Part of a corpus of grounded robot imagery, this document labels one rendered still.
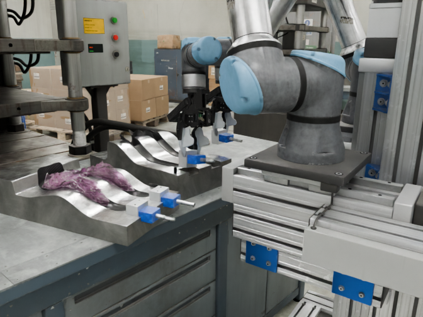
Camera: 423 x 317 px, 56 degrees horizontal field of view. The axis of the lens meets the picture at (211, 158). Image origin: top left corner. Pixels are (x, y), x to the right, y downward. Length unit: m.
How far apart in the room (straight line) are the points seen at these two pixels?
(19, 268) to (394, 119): 0.91
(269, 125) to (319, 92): 4.50
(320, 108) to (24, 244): 0.77
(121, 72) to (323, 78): 1.43
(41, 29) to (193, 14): 3.17
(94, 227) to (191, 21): 8.09
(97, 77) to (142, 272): 1.10
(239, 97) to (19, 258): 0.63
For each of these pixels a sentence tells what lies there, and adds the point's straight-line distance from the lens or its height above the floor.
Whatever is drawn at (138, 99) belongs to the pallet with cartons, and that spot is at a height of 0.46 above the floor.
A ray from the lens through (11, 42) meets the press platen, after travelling 1.80.
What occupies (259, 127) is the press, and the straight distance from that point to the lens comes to 5.41.
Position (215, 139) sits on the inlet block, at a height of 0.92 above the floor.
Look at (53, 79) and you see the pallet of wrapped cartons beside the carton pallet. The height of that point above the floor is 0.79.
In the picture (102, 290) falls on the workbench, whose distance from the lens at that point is 1.19.
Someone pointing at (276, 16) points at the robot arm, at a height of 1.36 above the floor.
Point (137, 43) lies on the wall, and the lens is 9.88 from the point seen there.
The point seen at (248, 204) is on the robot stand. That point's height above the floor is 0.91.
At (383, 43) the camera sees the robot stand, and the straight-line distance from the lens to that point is 1.09.
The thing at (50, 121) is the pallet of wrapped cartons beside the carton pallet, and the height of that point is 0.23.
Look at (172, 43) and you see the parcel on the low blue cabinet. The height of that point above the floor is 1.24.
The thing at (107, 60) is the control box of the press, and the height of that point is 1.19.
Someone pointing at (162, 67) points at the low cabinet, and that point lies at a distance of 8.80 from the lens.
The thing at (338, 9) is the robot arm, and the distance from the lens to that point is 1.47.
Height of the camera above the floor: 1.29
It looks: 16 degrees down
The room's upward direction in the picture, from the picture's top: 1 degrees clockwise
